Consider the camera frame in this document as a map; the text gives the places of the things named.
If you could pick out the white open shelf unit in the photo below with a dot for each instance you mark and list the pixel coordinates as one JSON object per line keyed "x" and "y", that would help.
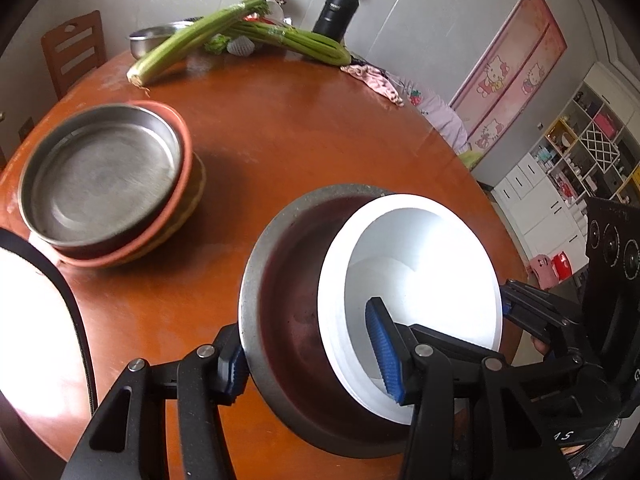
{"x": 595, "y": 140}

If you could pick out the stainless steel plate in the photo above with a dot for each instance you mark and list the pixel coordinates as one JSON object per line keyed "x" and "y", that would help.
{"x": 100, "y": 180}

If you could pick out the white panel with black edge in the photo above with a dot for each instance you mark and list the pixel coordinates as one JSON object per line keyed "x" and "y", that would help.
{"x": 30, "y": 335}

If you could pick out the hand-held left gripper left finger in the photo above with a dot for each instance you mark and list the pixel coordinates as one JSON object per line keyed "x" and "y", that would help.
{"x": 235, "y": 370}

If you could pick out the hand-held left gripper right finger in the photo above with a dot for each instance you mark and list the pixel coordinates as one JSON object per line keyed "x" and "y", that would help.
{"x": 382, "y": 350}

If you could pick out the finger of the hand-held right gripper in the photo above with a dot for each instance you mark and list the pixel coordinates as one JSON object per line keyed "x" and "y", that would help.
{"x": 527, "y": 327}
{"x": 540, "y": 300}

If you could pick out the yellow ribbed plate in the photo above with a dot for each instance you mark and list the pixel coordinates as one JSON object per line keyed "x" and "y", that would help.
{"x": 195, "y": 195}

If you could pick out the white cup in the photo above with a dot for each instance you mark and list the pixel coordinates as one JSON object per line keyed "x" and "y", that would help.
{"x": 277, "y": 10}

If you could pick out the small stainless steel bowl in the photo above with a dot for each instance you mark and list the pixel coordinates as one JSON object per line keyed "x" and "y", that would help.
{"x": 150, "y": 40}

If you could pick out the pink crumpled cloth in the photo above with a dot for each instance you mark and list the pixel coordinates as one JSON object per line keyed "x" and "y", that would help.
{"x": 375, "y": 80}

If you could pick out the brown wooden slat chair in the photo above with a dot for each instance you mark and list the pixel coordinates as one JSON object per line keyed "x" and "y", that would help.
{"x": 75, "y": 50}

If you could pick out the pink strawberry print jacket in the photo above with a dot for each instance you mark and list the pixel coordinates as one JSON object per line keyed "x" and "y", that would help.
{"x": 440, "y": 115}

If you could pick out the Hello Kitty poster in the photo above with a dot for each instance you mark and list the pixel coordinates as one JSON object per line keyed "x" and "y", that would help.
{"x": 510, "y": 75}

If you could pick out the large stainless steel bowl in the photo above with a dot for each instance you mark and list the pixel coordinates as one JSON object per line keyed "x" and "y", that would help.
{"x": 285, "y": 300}

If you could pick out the black thermos bottle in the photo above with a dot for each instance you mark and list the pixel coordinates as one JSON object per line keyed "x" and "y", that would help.
{"x": 335, "y": 12}

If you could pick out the celery bunch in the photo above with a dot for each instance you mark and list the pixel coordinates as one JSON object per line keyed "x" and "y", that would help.
{"x": 195, "y": 35}
{"x": 295, "y": 42}

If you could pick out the white drawer cabinet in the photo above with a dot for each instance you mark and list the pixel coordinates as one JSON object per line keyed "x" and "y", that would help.
{"x": 530, "y": 195}

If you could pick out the pink stool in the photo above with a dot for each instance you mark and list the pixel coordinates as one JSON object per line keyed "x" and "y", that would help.
{"x": 542, "y": 270}

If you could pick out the orange plastic plate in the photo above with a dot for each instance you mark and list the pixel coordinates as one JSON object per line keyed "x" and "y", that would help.
{"x": 184, "y": 160}

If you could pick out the grey foam net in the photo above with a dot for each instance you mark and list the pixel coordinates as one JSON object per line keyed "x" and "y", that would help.
{"x": 240, "y": 45}

